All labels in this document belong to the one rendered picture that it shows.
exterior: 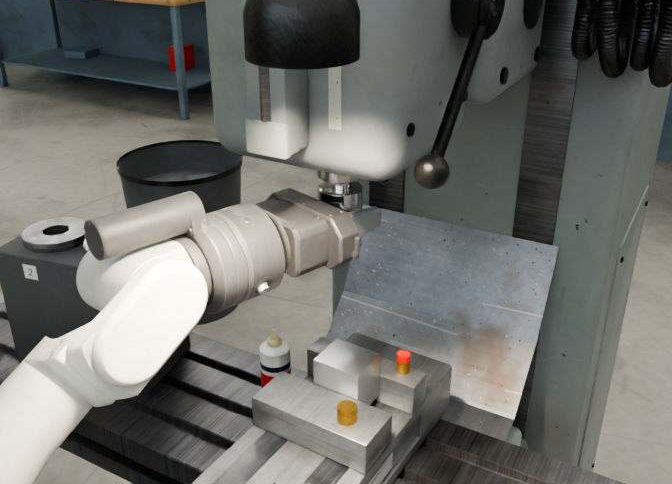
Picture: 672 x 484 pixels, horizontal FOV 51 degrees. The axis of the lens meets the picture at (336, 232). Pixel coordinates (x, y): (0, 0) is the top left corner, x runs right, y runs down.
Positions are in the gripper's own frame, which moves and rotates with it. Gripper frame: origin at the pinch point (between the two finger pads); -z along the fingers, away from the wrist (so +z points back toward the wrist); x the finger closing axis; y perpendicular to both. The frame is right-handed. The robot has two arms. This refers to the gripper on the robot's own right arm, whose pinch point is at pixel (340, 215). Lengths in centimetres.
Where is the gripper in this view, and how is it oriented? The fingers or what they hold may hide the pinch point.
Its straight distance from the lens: 74.7
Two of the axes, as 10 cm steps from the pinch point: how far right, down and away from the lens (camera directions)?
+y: -0.1, 9.1, 4.2
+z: -7.3, 2.8, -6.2
